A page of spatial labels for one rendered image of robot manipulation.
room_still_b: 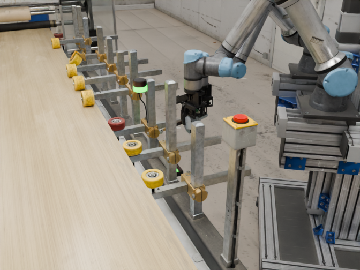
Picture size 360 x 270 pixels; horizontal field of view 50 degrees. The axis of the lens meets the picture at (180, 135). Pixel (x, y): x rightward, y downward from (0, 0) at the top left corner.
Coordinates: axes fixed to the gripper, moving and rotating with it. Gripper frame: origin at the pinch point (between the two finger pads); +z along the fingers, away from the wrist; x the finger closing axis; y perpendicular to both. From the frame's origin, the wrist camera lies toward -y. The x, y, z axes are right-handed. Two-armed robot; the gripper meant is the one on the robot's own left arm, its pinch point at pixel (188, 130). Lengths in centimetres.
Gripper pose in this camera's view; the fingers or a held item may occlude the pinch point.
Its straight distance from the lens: 168.3
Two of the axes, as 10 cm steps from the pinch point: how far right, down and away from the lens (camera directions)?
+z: 0.0, 8.9, 4.5
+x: 7.3, -3.1, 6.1
